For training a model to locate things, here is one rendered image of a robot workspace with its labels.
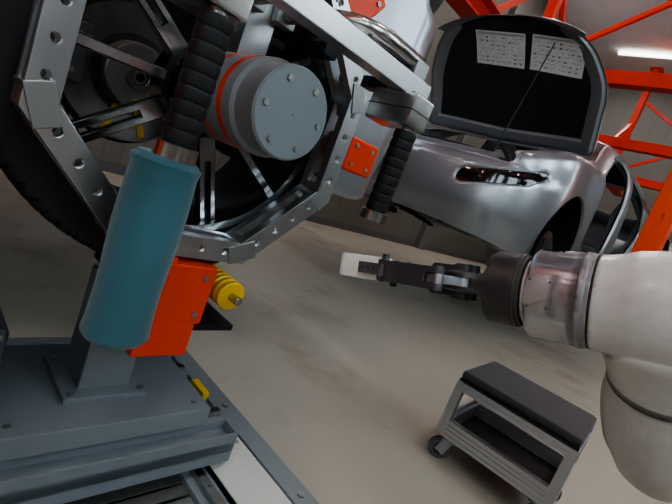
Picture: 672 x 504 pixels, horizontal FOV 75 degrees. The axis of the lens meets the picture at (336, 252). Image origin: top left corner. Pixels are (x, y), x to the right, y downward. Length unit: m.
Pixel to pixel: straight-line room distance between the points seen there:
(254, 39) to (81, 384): 0.72
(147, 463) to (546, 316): 0.82
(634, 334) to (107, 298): 0.57
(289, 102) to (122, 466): 0.74
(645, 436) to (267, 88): 0.55
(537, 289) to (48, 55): 0.60
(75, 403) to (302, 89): 0.71
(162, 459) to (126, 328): 0.46
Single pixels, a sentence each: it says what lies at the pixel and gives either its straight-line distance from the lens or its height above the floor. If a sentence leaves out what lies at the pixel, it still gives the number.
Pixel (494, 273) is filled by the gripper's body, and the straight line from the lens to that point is 0.46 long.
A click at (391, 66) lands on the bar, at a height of 0.97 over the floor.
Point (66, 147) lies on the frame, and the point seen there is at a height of 0.71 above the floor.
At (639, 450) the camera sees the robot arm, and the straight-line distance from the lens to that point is 0.54.
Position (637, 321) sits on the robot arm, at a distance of 0.42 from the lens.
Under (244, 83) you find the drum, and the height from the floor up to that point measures 0.86.
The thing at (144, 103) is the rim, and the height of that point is 0.79.
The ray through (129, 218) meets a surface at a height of 0.66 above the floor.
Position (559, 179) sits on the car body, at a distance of 3.41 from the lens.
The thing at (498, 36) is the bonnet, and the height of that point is 2.34.
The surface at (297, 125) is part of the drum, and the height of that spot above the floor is 0.84.
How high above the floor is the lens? 0.79
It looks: 9 degrees down
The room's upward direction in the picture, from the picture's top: 21 degrees clockwise
